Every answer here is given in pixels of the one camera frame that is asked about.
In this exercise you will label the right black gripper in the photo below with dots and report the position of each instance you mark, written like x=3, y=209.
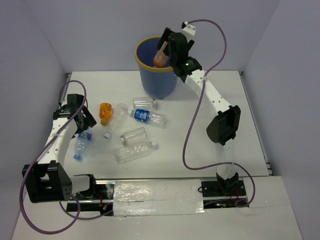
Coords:
x=164, y=37

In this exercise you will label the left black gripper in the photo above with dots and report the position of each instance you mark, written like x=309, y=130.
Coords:
x=89, y=121

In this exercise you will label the colourful label bottle blue cap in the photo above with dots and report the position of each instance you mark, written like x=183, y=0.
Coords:
x=83, y=141

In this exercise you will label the orange label long bottle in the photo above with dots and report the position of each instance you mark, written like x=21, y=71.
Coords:
x=160, y=59

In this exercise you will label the small orange juice bottle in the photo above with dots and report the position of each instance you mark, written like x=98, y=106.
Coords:
x=105, y=113

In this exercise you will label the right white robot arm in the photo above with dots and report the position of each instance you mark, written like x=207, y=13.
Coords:
x=226, y=117

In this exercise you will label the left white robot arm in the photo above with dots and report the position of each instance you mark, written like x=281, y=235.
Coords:
x=48, y=181

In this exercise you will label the blue bin with yellow rim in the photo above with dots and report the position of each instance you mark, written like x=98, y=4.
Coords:
x=157, y=82

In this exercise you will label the clear bottle near bin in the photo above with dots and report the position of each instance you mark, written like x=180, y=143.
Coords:
x=145, y=103

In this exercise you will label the clear ribbed bottle blue cap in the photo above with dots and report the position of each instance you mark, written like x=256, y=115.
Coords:
x=116, y=121

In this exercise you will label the clear crushed bottle white cap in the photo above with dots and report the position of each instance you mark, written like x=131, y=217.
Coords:
x=135, y=151

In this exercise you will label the short clear wide bottle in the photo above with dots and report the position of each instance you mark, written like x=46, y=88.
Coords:
x=133, y=137

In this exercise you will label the blue label clear bottle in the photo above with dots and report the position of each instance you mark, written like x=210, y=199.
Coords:
x=148, y=117

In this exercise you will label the silver foil sheet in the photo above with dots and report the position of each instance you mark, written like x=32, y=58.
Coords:
x=157, y=198

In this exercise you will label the black metal base rail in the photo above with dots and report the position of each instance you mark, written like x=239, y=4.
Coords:
x=213, y=198

